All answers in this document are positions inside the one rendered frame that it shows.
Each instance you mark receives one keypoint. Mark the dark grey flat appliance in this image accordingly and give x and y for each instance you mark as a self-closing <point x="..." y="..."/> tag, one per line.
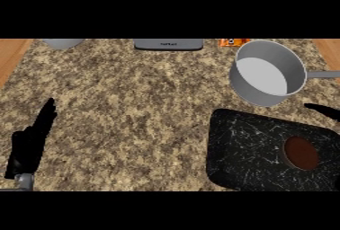
<point x="169" y="44"/>

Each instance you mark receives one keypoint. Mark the pale grey round container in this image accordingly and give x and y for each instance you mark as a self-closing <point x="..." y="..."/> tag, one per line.
<point x="63" y="43"/>

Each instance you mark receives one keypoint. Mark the black marble tray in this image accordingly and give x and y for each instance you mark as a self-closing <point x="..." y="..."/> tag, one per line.
<point x="265" y="152"/>

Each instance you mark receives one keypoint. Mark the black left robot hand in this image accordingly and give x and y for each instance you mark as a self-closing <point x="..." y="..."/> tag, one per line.
<point x="32" y="140"/>

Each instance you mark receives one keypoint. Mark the grey metal pot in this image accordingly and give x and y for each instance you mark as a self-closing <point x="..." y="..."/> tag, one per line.
<point x="268" y="72"/>

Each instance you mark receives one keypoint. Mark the brown chocolate cupcake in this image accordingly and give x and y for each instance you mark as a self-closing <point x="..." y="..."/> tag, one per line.
<point x="302" y="153"/>

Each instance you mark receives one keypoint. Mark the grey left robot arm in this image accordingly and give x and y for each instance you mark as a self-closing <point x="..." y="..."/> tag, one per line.
<point x="23" y="181"/>

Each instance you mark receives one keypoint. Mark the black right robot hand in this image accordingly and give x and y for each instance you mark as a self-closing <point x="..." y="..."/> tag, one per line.
<point x="326" y="110"/>

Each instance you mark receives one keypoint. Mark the orange packet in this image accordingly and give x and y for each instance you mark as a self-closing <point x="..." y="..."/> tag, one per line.
<point x="233" y="42"/>

